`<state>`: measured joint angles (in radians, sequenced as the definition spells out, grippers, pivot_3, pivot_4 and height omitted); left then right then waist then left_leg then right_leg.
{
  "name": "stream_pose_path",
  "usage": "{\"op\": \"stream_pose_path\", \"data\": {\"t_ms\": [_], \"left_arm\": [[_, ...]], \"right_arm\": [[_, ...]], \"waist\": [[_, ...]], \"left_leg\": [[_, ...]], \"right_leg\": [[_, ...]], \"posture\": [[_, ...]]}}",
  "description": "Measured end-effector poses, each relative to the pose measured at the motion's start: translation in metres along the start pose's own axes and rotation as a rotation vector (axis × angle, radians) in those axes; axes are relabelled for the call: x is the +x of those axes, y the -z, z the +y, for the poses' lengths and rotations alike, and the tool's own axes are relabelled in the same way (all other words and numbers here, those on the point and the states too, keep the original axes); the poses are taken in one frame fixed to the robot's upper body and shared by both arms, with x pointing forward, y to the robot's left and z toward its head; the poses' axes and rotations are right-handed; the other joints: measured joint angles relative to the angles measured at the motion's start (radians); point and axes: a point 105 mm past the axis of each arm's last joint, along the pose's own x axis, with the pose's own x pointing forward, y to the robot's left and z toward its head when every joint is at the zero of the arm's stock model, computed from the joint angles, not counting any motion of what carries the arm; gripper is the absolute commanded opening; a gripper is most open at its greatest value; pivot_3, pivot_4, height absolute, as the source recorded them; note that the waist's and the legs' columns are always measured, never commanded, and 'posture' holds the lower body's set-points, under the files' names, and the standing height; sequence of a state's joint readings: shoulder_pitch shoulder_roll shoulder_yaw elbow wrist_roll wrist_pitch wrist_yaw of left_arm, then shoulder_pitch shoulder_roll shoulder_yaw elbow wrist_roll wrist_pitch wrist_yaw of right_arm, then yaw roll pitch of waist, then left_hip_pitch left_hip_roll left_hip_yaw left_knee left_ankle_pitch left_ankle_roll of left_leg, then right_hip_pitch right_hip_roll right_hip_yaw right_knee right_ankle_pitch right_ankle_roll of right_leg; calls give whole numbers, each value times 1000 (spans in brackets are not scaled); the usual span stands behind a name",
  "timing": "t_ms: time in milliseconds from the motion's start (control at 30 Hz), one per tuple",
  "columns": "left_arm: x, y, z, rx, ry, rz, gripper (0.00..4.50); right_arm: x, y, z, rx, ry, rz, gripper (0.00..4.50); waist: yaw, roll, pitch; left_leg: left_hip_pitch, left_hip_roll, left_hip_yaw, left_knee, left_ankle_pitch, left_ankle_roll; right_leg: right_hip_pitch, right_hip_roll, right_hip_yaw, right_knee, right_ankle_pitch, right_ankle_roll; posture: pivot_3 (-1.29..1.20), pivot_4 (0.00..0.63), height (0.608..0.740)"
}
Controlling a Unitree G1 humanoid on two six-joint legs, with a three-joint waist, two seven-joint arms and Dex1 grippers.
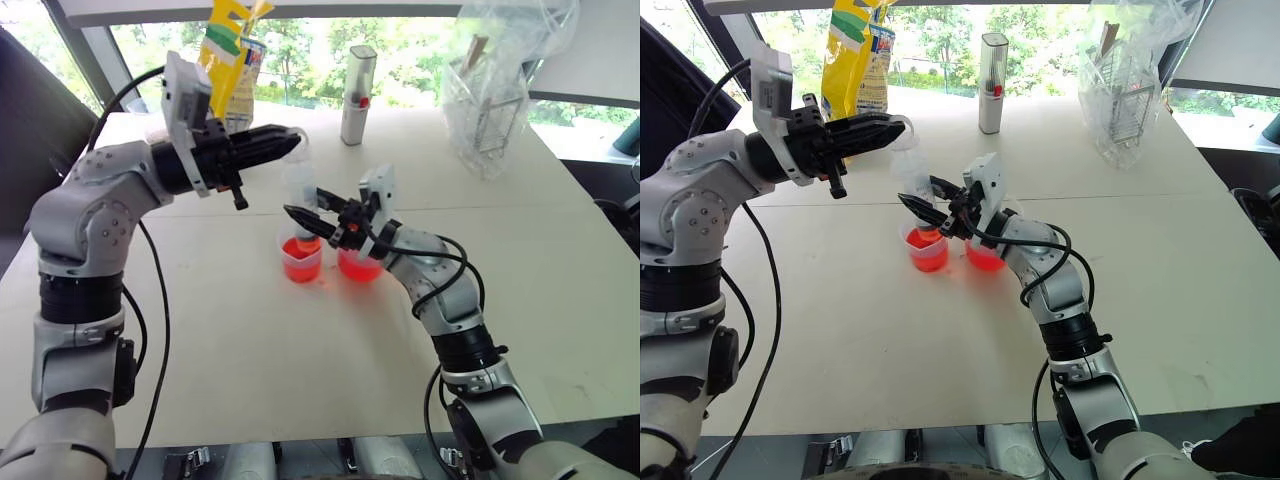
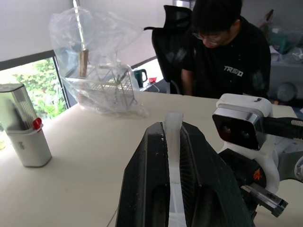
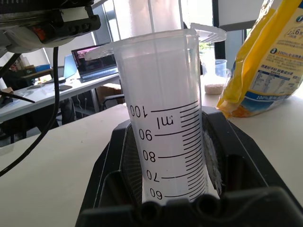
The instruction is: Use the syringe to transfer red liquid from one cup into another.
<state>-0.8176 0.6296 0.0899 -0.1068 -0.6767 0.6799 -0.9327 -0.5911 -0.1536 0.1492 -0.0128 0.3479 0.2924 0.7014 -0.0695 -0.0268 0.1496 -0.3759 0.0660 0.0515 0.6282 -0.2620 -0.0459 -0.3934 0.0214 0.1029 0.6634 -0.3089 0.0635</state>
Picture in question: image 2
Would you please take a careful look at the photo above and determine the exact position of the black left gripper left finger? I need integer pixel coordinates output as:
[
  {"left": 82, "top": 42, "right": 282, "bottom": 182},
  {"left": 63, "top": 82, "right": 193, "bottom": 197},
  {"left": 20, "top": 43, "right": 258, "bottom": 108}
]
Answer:
[{"left": 115, "top": 122, "right": 171, "bottom": 227}]

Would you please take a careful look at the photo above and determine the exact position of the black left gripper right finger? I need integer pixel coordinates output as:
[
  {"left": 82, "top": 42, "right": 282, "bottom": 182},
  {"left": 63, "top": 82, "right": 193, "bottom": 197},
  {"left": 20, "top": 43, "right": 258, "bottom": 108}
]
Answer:
[{"left": 179, "top": 122, "right": 256, "bottom": 227}]

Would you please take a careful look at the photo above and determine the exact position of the translucent white plastic syringe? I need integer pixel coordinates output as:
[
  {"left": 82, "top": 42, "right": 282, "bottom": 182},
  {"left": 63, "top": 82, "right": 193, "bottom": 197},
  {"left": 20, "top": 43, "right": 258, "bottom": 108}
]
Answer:
[{"left": 162, "top": 111, "right": 186, "bottom": 227}]

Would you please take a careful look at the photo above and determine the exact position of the grey round container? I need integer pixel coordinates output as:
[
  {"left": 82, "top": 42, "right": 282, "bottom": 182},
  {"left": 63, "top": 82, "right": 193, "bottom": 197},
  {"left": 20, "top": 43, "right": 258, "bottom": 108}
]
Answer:
[{"left": 276, "top": 82, "right": 298, "bottom": 102}]

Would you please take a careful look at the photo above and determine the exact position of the dark green kettle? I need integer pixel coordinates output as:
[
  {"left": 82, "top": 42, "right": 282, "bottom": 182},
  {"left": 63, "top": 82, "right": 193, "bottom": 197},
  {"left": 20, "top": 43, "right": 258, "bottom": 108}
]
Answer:
[{"left": 133, "top": 69, "right": 148, "bottom": 88}]

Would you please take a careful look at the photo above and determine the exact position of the person in black t-shirt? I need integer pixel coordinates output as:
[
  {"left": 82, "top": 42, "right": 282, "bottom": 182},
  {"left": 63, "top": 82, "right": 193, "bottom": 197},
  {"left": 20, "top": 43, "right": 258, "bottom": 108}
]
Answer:
[{"left": 180, "top": 0, "right": 272, "bottom": 100}]

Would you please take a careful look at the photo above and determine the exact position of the white dispenser box clear lid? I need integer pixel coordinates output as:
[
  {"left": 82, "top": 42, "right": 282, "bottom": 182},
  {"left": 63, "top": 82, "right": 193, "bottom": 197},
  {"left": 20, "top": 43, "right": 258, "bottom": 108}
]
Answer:
[{"left": 0, "top": 83, "right": 53, "bottom": 168}]

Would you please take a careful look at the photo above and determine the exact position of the black mesh office chair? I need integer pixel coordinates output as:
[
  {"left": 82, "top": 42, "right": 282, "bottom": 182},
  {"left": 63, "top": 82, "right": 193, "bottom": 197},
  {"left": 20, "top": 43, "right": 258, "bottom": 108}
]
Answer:
[{"left": 143, "top": 5, "right": 197, "bottom": 95}]

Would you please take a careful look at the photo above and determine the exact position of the clear plastic bag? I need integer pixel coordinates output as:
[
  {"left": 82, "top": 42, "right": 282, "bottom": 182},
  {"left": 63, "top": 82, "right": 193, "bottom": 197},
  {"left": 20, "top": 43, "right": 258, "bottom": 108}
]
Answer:
[{"left": 48, "top": 6, "right": 149, "bottom": 118}]

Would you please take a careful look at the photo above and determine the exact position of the metal wire rack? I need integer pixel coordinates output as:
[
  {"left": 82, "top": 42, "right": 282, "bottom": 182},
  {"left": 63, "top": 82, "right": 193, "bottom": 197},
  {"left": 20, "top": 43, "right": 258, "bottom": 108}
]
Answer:
[{"left": 64, "top": 63, "right": 138, "bottom": 112}]

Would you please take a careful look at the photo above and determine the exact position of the white cable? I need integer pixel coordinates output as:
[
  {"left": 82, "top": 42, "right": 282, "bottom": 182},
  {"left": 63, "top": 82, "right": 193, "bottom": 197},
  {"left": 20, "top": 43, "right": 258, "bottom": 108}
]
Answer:
[{"left": 139, "top": 82, "right": 160, "bottom": 93}]

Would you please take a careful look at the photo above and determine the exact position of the wooden handle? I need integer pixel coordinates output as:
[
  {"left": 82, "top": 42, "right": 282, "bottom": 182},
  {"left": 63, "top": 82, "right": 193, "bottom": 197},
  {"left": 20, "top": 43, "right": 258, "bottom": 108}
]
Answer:
[{"left": 78, "top": 49, "right": 89, "bottom": 79}]

